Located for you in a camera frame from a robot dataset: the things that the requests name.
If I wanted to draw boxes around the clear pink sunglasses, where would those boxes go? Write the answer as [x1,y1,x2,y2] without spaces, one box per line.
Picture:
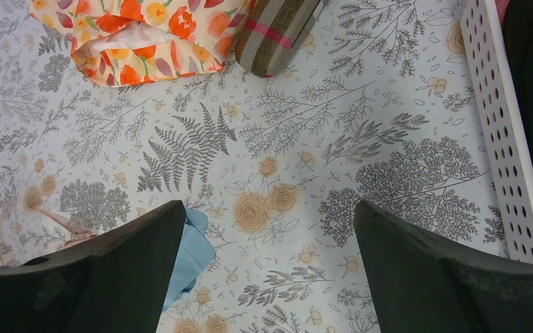
[0,187,98,266]

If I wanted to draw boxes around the orange floral fabric pouch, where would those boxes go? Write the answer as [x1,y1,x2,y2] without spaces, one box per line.
[28,0,256,87]

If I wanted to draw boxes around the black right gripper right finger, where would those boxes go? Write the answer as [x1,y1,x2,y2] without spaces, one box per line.
[354,200,533,332]

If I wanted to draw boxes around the plaid glasses case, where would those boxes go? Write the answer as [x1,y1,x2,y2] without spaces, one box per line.
[234,0,327,78]

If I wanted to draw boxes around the light blue cleaning cloth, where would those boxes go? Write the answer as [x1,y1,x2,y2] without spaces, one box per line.
[162,208,216,311]

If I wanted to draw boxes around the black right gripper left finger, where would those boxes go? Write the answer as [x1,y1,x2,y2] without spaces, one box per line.
[0,200,186,332]

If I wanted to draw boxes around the white perforated plastic basket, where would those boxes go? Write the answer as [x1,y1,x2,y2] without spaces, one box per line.
[460,0,533,264]

